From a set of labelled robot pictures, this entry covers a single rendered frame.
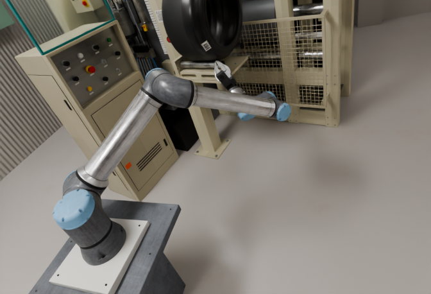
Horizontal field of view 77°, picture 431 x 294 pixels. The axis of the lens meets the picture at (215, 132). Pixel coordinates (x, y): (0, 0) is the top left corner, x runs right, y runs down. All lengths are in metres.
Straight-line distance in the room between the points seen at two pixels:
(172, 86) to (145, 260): 0.71
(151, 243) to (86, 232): 0.27
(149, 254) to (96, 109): 1.06
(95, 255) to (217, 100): 0.79
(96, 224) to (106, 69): 1.15
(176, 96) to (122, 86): 1.03
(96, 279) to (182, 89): 0.80
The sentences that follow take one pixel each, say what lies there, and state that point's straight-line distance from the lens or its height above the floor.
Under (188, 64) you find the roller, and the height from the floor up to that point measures 0.91.
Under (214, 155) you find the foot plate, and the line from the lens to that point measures 2.42.
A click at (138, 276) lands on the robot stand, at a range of 1.22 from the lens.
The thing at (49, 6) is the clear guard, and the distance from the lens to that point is 1.88.
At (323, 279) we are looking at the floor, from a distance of 1.71.
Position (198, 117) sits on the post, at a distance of 2.27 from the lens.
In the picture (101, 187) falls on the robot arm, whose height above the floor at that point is 0.82.
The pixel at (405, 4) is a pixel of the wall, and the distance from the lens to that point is 4.80.
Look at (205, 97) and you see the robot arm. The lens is 1.11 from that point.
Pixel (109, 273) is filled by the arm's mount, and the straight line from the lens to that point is 1.25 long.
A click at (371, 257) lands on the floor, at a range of 1.80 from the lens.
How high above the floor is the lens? 1.56
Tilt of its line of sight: 35 degrees down
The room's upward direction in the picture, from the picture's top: 18 degrees counter-clockwise
